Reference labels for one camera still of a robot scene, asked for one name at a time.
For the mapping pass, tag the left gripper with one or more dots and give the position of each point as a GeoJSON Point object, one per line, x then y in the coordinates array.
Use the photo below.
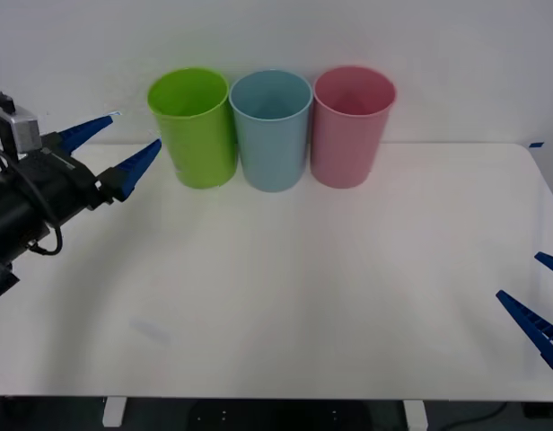
{"type": "Point", "coordinates": [67, 188]}

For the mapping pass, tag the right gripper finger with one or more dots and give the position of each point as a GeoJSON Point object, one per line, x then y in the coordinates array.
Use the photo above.
{"type": "Point", "coordinates": [552, 263]}
{"type": "Point", "coordinates": [534, 330]}

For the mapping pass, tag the pink plastic bin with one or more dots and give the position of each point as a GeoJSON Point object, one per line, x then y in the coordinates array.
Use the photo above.
{"type": "Point", "coordinates": [344, 150]}

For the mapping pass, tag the pale blue plastic bin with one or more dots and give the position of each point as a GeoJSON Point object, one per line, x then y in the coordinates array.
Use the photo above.
{"type": "Point", "coordinates": [271, 152]}

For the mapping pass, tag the green plastic bin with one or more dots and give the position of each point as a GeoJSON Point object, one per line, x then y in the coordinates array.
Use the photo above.
{"type": "Point", "coordinates": [193, 148]}

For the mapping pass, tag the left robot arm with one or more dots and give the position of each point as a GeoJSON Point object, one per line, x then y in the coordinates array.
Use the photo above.
{"type": "Point", "coordinates": [14, 211]}

